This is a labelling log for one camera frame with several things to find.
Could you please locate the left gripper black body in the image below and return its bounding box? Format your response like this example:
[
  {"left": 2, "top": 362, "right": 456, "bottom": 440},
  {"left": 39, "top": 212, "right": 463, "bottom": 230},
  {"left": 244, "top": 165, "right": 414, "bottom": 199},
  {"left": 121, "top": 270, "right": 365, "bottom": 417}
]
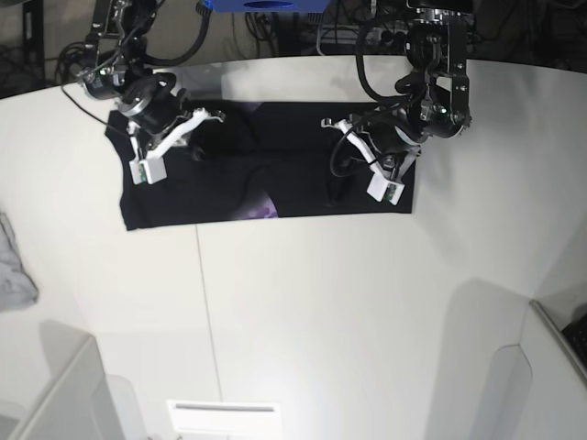
[{"left": 338, "top": 109, "right": 422, "bottom": 171}]

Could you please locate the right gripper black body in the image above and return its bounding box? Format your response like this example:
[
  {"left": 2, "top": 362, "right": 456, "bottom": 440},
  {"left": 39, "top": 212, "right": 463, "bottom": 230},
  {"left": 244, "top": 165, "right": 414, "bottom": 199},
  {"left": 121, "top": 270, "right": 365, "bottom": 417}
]
[{"left": 117, "top": 75, "right": 197, "bottom": 147}]

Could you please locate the black T-shirt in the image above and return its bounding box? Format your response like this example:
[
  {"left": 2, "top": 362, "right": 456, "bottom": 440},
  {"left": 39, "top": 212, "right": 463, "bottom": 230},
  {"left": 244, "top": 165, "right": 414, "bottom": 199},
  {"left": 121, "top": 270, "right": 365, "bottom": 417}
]
[{"left": 105, "top": 101, "right": 415, "bottom": 231}]

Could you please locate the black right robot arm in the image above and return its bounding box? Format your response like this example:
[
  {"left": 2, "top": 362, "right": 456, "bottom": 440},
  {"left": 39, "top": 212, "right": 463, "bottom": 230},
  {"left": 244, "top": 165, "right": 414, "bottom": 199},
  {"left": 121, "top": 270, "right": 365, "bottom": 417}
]
[{"left": 76, "top": 1, "right": 223, "bottom": 160}]

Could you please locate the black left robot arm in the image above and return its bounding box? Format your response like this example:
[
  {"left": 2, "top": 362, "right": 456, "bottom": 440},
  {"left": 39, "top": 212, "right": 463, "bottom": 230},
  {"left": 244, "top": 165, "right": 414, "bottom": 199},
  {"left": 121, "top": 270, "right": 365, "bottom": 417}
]
[{"left": 329, "top": 1, "right": 473, "bottom": 178}]

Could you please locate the blue box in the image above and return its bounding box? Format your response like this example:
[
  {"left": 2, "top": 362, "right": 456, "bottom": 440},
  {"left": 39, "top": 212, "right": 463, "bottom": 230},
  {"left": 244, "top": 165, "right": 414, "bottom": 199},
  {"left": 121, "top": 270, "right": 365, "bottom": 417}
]
[{"left": 204, "top": 0, "right": 330, "bottom": 13}]

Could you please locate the grey cloth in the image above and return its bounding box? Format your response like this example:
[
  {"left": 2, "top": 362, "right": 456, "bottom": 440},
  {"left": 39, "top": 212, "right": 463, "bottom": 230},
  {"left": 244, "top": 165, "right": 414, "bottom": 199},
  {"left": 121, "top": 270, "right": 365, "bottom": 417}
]
[{"left": 1, "top": 212, "right": 39, "bottom": 313}]

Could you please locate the black keyboard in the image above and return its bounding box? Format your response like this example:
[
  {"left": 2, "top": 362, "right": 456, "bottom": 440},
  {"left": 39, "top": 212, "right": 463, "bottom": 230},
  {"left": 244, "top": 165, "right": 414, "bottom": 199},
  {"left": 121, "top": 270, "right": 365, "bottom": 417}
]
[{"left": 562, "top": 315, "right": 587, "bottom": 366}]

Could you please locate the coiled black cable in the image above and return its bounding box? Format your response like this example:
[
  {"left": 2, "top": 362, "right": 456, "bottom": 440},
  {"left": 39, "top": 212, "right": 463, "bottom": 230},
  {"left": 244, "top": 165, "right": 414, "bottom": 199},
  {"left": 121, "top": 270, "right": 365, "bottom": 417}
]
[{"left": 53, "top": 41, "right": 100, "bottom": 83}]

